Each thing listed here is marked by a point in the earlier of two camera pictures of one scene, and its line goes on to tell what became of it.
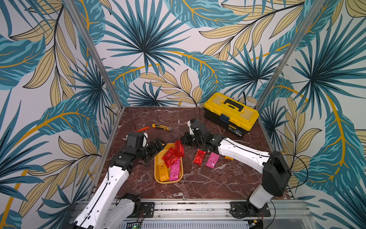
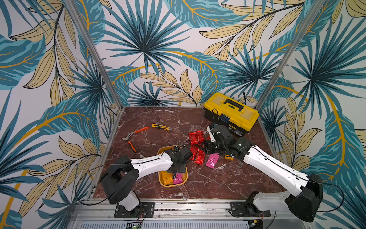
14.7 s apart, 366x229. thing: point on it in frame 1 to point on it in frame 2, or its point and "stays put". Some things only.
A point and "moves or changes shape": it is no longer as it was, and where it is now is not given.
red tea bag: x=179 y=149 moves or changes shape
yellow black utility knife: x=160 y=127 stays put
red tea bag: x=199 y=157 stays put
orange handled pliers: x=137 y=130 stays put
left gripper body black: x=143 y=151 to x=181 y=169
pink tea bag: x=212 y=160 stays put
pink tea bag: x=174 y=169 moves or changes shape
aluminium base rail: x=210 y=214 stays put
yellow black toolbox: x=230 y=115 stays put
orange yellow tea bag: x=228 y=157 stays put
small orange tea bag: x=164 y=174 moves or changes shape
